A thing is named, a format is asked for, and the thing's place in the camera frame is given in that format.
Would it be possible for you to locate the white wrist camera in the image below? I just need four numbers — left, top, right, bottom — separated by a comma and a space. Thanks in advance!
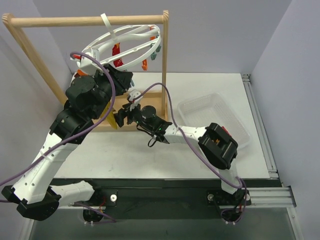
127, 89, 142, 111
71, 47, 100, 76

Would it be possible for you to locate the white round clip hanger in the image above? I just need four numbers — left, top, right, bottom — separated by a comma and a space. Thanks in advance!
82, 13, 162, 71

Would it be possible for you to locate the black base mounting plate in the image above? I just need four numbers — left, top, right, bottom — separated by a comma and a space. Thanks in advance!
47, 177, 251, 221

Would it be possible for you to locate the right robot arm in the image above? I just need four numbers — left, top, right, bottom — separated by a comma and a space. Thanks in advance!
114, 103, 244, 204

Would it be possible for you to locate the purple cable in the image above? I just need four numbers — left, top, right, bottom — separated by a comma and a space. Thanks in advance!
0, 51, 117, 203
134, 82, 248, 208

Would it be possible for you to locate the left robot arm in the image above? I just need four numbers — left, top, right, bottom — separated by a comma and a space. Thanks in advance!
1, 64, 133, 221

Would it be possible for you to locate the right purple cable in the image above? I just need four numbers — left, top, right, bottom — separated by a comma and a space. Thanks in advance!
134, 82, 248, 208

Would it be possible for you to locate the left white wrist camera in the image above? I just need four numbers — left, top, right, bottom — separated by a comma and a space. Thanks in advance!
71, 47, 100, 76

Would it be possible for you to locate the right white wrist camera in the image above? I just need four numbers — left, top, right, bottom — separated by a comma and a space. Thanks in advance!
127, 89, 142, 111

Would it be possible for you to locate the white plastic basket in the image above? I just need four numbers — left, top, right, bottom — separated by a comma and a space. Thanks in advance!
177, 92, 251, 150

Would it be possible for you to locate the wooden hanger rack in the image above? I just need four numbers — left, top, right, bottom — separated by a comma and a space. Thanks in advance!
2, 11, 171, 138

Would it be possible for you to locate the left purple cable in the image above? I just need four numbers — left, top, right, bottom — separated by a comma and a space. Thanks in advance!
0, 51, 117, 203

